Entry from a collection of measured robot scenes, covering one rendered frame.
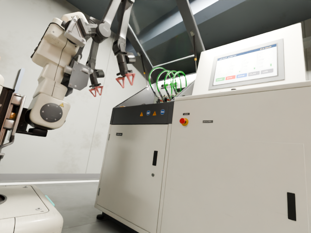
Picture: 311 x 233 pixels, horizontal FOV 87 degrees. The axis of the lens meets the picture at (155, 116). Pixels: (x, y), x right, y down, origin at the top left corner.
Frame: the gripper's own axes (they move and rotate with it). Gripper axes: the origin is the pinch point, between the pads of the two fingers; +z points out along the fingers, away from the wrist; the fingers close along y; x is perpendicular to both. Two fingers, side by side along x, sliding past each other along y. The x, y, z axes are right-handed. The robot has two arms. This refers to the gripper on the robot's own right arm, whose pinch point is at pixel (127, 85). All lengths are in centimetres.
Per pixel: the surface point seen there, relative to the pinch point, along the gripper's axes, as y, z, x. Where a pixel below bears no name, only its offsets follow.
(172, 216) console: -26, 80, 9
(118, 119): 38.8, 24.4, -11.9
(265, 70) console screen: -66, 9, -62
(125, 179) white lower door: 18, 68, 8
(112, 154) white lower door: 39, 52, 2
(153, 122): -2.6, 29.1, -14.4
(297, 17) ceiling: -74, -62, -294
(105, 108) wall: 202, 15, -91
